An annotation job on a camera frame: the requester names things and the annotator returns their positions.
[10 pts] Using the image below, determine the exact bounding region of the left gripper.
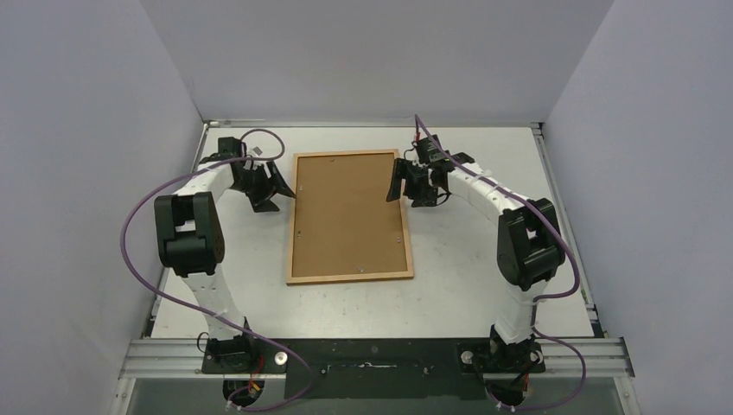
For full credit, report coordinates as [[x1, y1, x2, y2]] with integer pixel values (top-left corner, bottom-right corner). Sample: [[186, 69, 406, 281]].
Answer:
[[231, 161, 295, 212]]

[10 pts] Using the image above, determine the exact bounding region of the brown backing board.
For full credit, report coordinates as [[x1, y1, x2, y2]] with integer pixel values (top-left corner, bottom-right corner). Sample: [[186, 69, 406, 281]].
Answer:
[[292, 153, 409, 278]]

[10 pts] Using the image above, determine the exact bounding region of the wooden picture frame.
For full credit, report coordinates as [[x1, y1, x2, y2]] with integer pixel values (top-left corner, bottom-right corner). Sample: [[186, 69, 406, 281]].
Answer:
[[285, 149, 416, 286]]

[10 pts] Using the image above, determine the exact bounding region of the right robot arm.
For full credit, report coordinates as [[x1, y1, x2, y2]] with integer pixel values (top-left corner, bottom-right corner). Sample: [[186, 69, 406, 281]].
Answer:
[[386, 136, 565, 374]]

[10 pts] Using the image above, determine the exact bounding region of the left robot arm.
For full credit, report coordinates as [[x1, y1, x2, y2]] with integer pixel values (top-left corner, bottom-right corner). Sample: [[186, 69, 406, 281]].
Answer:
[[154, 137, 295, 374]]

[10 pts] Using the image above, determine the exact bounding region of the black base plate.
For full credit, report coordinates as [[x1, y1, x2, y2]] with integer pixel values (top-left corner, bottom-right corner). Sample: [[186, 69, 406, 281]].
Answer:
[[201, 337, 545, 406]]

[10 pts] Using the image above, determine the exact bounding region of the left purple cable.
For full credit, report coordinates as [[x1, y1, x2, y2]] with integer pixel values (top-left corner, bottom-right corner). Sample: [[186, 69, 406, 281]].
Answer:
[[119, 128, 315, 415]]

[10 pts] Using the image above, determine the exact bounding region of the purple cable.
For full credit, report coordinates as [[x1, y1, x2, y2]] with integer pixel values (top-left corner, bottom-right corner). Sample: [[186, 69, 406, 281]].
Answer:
[[119, 128, 315, 415], [413, 113, 588, 413]]

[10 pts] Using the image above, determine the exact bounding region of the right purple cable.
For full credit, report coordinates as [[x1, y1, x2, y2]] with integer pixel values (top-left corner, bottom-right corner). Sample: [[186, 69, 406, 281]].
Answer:
[[413, 113, 588, 413]]

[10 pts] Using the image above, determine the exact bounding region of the aluminium rail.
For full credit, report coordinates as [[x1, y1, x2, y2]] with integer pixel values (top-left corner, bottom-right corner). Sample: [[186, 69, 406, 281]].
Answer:
[[120, 337, 634, 379]]

